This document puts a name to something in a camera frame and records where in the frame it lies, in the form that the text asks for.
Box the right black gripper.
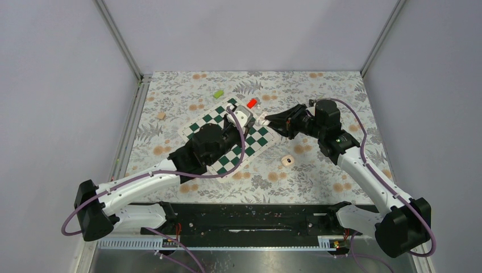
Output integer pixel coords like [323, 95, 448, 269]
[265, 104, 325, 139]

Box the white earbud case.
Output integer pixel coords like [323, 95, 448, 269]
[255, 111, 270, 127]

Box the beige earbud charging case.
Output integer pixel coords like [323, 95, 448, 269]
[281, 155, 294, 167]

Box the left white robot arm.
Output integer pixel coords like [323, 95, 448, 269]
[74, 119, 254, 242]

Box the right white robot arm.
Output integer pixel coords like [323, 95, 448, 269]
[256, 98, 437, 258]

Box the green white chessboard mat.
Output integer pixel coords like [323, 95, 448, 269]
[173, 97, 280, 182]

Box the red block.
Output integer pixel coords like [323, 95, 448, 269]
[246, 98, 258, 109]

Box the floral patterned table mat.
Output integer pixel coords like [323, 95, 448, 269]
[126, 71, 390, 204]

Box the green block left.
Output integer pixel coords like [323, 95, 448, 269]
[213, 89, 224, 99]

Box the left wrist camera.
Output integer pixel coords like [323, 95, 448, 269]
[228, 105, 255, 129]

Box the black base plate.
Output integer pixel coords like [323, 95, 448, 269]
[140, 201, 355, 250]

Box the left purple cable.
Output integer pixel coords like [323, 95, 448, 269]
[61, 106, 247, 273]

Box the purple cable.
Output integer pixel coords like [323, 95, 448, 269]
[309, 98, 438, 273]
[61, 106, 247, 273]

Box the white slotted cable duct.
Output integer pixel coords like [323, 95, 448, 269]
[97, 236, 340, 251]

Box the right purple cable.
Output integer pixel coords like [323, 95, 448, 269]
[309, 98, 438, 273]

